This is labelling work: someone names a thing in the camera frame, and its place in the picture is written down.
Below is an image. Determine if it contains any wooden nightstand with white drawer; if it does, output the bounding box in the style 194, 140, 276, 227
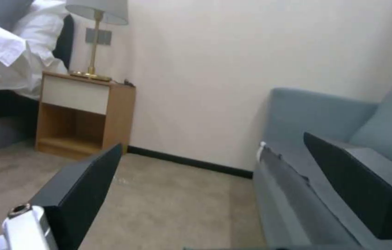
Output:
35, 70, 137, 160

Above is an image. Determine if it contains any white duvet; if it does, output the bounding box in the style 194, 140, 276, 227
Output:
0, 17, 70, 101

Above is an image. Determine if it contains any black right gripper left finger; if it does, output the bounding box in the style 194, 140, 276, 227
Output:
0, 143, 123, 250

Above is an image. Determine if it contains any white pillow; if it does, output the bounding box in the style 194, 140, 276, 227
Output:
10, 0, 70, 72

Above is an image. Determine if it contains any blue-grey fabric sofa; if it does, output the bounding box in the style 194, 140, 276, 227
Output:
252, 78, 392, 250

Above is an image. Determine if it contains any grey wall switch plate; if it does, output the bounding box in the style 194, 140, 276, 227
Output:
85, 28, 113, 45

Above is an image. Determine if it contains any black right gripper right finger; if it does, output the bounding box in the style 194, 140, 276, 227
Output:
303, 132, 392, 250

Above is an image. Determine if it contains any blue-grey sofa cushion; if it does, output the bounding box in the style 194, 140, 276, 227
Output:
349, 78, 392, 174

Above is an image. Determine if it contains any dark headboard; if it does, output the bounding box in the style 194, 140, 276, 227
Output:
52, 14, 76, 71

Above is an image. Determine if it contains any brass table lamp grey shade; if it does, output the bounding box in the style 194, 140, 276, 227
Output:
65, 0, 129, 81

